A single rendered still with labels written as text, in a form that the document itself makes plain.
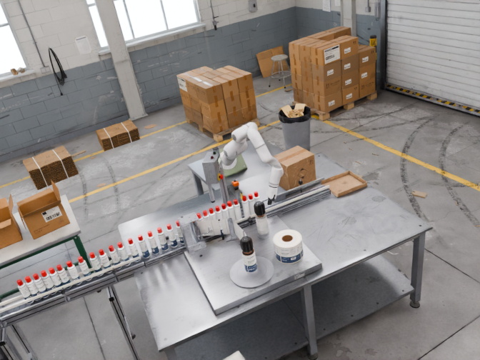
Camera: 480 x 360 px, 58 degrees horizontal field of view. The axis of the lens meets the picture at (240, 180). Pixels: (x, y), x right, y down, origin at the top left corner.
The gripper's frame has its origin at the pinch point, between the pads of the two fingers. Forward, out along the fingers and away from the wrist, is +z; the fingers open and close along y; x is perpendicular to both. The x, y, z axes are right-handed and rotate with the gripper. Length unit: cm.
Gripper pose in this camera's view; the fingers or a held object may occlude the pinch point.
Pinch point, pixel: (269, 202)
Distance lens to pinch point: 360.9
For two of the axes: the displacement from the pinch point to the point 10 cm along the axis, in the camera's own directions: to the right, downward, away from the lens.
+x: 9.0, -0.2, 4.3
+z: -1.7, 9.1, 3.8
